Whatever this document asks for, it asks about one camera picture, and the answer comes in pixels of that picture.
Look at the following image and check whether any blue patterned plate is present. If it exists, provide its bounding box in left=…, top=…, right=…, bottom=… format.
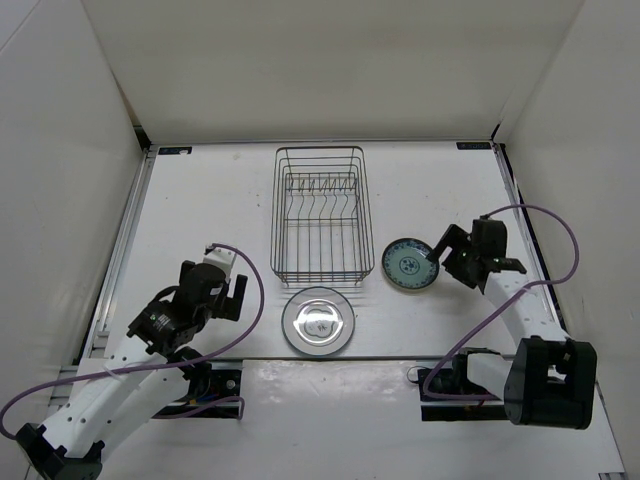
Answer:
left=381, top=238, right=440, bottom=292

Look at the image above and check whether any white dark-rimmed plate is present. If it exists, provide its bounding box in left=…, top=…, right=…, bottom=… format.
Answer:
left=281, top=286, right=356, bottom=357

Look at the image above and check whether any metal wire dish rack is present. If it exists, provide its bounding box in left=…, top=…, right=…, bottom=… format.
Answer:
left=270, top=145, right=375, bottom=285

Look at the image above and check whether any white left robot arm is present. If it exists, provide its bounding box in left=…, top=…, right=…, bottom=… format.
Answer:
left=15, top=259, right=244, bottom=479

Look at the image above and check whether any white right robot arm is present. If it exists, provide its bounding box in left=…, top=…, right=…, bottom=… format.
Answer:
left=382, top=214, right=597, bottom=430

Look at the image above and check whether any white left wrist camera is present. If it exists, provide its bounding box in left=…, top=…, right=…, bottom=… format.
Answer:
left=202, top=245, right=237, bottom=283

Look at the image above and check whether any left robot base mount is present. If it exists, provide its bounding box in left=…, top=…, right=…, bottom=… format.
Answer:
left=154, top=361, right=243, bottom=420

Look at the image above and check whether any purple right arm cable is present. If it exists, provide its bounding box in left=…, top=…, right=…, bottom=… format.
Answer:
left=423, top=204, right=581, bottom=401

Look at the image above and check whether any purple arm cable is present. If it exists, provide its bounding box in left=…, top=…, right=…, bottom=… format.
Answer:
left=423, top=204, right=581, bottom=401
left=0, top=241, right=267, bottom=441

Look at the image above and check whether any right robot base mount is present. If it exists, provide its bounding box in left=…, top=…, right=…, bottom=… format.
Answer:
left=405, top=365, right=507, bottom=422

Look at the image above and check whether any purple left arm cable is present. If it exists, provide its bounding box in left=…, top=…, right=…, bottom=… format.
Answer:
left=0, top=241, right=267, bottom=441

